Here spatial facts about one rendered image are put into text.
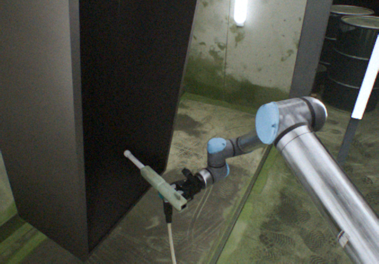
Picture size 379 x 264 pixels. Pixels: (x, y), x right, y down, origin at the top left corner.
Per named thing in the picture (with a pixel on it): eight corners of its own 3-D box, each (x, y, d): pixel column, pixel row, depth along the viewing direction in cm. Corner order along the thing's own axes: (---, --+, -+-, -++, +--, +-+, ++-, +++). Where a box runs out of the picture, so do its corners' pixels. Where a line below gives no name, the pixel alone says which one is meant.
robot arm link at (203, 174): (213, 175, 136) (199, 165, 142) (205, 179, 133) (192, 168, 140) (211, 189, 140) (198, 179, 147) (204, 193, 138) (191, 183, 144)
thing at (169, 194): (189, 234, 128) (188, 197, 116) (180, 240, 125) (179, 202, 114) (134, 179, 161) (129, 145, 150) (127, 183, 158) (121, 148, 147)
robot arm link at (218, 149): (224, 133, 143) (224, 155, 149) (203, 139, 140) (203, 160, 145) (233, 143, 135) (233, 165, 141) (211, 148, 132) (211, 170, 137)
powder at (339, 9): (375, 11, 334) (375, 9, 333) (368, 18, 296) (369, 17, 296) (327, 5, 361) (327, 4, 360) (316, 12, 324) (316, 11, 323)
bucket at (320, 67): (319, 96, 332) (325, 73, 317) (294, 91, 343) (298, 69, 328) (322, 86, 355) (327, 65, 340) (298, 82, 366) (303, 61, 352)
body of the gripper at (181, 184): (184, 205, 132) (203, 193, 139) (184, 190, 128) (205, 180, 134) (173, 195, 137) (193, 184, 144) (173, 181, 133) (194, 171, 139)
